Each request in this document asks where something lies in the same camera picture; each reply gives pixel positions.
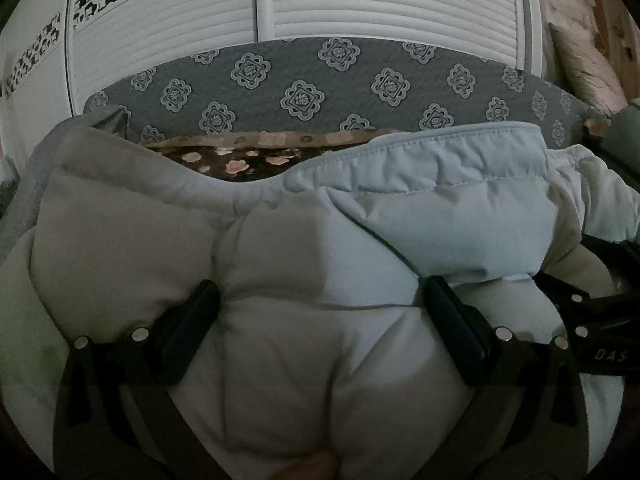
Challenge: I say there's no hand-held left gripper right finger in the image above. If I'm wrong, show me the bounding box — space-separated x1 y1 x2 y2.
422 275 588 480

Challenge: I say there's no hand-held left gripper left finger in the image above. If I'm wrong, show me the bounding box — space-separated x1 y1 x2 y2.
52 280 223 480

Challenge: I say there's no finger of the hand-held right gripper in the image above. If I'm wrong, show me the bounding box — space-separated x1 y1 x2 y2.
580 234 640 262
536 271 621 313

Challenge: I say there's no white puffer jacket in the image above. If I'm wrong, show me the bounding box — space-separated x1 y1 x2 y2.
0 120 640 480

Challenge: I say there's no grey-green cloth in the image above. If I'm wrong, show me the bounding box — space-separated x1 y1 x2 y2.
612 102 640 133

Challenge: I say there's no brown floral blanket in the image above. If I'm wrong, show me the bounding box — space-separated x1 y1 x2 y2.
145 130 401 183

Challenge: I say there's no fluffy beige pillow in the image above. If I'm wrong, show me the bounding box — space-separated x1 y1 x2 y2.
537 0 628 116

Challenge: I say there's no grey cloth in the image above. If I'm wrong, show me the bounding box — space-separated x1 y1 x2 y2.
0 105 132 231

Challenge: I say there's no white louvred wardrobe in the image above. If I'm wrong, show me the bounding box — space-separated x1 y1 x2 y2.
0 0 546 171

